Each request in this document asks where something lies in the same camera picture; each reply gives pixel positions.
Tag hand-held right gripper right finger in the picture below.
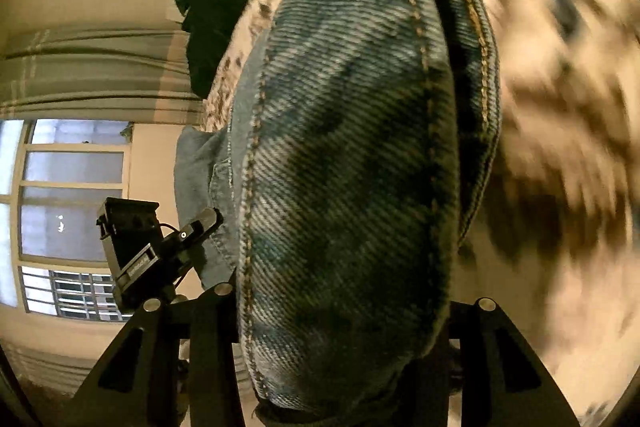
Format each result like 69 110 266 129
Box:
400 297 583 427

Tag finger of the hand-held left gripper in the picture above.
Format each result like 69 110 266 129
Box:
159 207 224 260

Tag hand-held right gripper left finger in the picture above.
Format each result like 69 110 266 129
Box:
70 282 247 427

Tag blue denim pants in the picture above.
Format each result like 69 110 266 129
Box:
175 0 502 418

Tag white framed window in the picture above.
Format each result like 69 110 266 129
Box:
0 119 135 324

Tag green striped curtain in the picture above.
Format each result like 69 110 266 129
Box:
0 27 205 126

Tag floral printed blanket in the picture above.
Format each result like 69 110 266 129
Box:
200 0 640 427

